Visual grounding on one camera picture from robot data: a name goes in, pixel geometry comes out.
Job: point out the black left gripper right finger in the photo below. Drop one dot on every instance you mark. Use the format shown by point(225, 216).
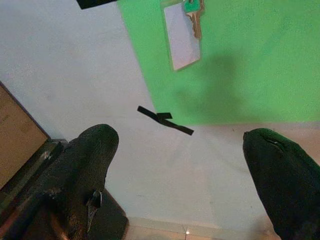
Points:
point(287, 180)

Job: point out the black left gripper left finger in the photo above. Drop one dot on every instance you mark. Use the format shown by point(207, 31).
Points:
point(82, 162)

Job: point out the brown cardboard box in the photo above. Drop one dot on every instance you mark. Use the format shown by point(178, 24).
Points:
point(17, 140)

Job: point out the short black tape strip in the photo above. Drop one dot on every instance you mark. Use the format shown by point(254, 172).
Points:
point(165, 115)

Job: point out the white key tag card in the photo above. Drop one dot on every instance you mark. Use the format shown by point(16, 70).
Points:
point(181, 42)

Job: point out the green capped silver key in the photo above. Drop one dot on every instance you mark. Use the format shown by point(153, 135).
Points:
point(197, 23)

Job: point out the green wall sheet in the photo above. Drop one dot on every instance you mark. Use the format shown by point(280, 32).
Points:
point(262, 62)

